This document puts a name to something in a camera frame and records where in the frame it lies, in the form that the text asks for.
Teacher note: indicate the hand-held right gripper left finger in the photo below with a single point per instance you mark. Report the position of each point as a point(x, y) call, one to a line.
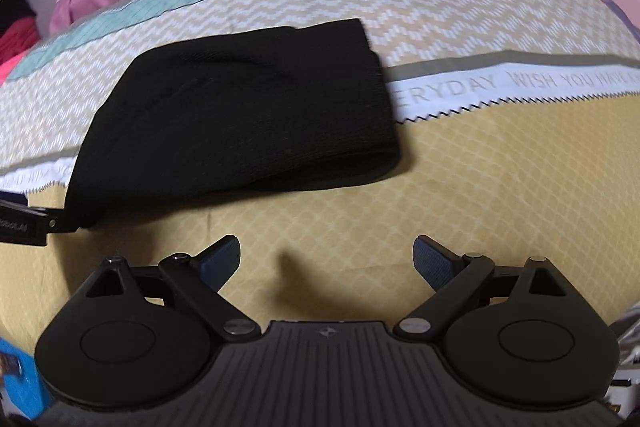
point(222, 259)

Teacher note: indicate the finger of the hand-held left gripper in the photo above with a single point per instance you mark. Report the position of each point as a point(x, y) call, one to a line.
point(62, 220)

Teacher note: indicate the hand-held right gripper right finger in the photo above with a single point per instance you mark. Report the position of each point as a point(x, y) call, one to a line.
point(432, 262)

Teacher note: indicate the black pants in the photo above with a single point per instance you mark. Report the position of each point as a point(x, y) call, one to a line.
point(225, 117)

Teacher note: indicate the patterned yellow teal quilt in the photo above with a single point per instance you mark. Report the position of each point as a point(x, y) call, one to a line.
point(400, 187)

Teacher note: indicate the blue packet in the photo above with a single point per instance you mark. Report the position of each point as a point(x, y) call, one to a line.
point(22, 377)

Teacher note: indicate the red pink garment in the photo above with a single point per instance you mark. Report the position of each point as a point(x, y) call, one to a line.
point(17, 52)

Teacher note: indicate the white clutter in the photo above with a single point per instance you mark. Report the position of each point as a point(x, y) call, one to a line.
point(627, 357)

